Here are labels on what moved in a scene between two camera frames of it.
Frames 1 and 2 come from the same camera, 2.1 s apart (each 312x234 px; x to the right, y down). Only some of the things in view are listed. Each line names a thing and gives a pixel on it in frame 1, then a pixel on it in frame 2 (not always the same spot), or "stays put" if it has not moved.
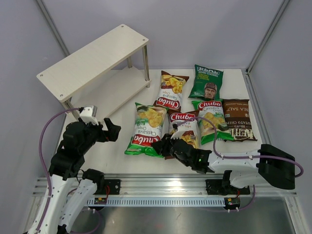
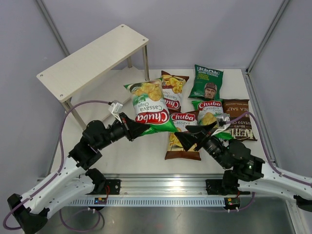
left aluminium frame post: [53, 27] stays put
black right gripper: [161, 146] → [188, 139]
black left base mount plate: [114, 185] stays put
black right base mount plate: [215, 187] stays put
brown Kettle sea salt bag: [237, 116] stays put
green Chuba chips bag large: [148, 126] → [150, 107]
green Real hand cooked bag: [207, 83] stays put
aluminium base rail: [164, 185] stays put
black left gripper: [111, 134] → [131, 128]
